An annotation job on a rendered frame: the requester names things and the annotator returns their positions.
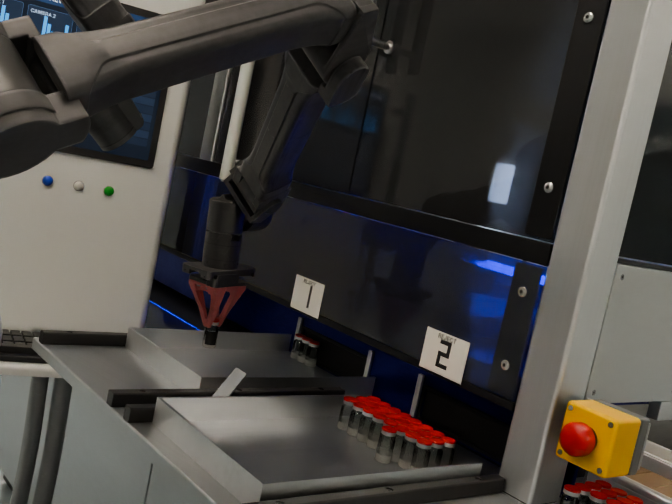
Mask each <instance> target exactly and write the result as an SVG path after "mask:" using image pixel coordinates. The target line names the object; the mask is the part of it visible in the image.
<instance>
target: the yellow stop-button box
mask: <svg viewBox="0 0 672 504"><path fill-rule="evenodd" d="M571 422H583V423H585V424H587V425H588V426H589V427H590V428H591V429H592V431H593V433H594V435H595V447H594V449H593V451H592V452H591V453H590V454H589V455H587V456H584V457H572V456H570V455H568V454H567V453H566V452H565V451H564V450H563V449H562V447H561V445H560V441H558V445H557V449H556V455H557V456H558V457H560V458H562V459H564V460H566V461H568V462H570V463H572V464H574V465H576V466H578V467H581V468H583V469H585V470H587V471H589V472H591V473H593V474H595V475H597V476H599V477H601V478H611V477H618V476H625V475H635V474H636V473H637V469H638V465H639V461H640V457H641V453H642V449H643V446H644V442H645V438H646V434H647V430H648V426H649V422H650V420H649V419H648V418H646V417H644V416H641V415H639V414H636V413H634V412H631V411H629V410H626V409H624V408H621V407H619V406H616V405H614V404H611V403H609V402H607V401H604V400H602V399H594V400H571V401H569V402H568V404H567V408H566V412H565V416H564V420H563V424H562V428H563V427H564V426H565V425H566V424H568V423H571ZM562 428H561V430H562Z"/></svg>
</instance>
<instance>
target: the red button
mask: <svg viewBox="0 0 672 504"><path fill-rule="evenodd" d="M559 441H560V445H561V447H562V449H563V450H564V451H565V452H566V453H567V454H568V455H570V456H572V457H584V456H587V455H589V454H590V453H591V452H592V451H593V449H594V447H595V435H594V433H593V431H592V429H591V428H590V427H589V426H588V425H587V424H585V423H583V422H571V423H568V424H566V425H565V426H564V427H563V428H562V430H561V432H560V436H559Z"/></svg>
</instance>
